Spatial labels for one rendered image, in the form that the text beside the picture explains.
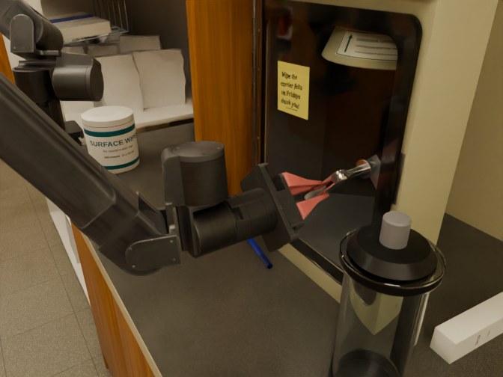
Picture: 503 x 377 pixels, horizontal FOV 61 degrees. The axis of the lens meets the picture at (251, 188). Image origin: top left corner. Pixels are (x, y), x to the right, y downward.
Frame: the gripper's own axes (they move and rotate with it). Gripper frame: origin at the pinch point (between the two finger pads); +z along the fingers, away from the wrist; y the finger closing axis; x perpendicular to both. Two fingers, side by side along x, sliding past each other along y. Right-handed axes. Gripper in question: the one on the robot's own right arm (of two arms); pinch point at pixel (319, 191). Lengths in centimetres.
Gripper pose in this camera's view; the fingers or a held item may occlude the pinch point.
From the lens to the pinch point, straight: 58.5
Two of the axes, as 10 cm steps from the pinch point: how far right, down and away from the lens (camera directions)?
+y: -3.9, -9.0, 2.1
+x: -3.8, 3.6, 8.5
